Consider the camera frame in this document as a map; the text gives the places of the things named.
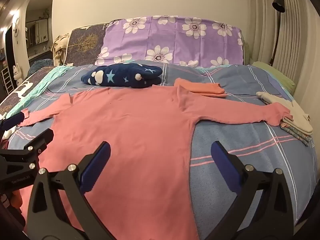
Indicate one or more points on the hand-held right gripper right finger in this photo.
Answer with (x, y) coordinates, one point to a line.
(222, 167)

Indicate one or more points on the dark deer-print blanket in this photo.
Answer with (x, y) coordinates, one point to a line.
(22, 85)

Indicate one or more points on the beige knit cloth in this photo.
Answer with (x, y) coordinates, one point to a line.
(58, 48)

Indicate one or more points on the purple floral pillow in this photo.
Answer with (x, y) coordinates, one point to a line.
(172, 40)

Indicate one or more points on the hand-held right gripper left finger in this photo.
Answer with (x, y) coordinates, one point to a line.
(98, 165)

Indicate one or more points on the white cat figurine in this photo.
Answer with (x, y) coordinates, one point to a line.
(18, 73)

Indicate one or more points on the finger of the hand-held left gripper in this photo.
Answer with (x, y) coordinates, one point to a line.
(37, 142)
(13, 121)

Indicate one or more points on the dark tree-print cushion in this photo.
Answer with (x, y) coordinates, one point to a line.
(85, 45)

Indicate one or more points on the teal cloth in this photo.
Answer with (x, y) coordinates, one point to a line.
(37, 86)

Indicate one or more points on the blue plaid bed sheet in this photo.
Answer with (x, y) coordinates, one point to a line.
(250, 160)

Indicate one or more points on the black floor lamp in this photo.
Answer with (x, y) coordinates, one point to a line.
(278, 17)

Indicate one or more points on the folded floral garment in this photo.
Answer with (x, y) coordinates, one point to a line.
(296, 132)

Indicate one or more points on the pink long-sleeve shirt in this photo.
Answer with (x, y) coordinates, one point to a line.
(130, 135)

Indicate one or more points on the white rack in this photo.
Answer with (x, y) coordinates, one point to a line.
(7, 80)

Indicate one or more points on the navy star-print fleece garment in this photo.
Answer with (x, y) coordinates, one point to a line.
(122, 76)

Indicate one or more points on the beige curtain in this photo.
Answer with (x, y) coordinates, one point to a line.
(295, 37)

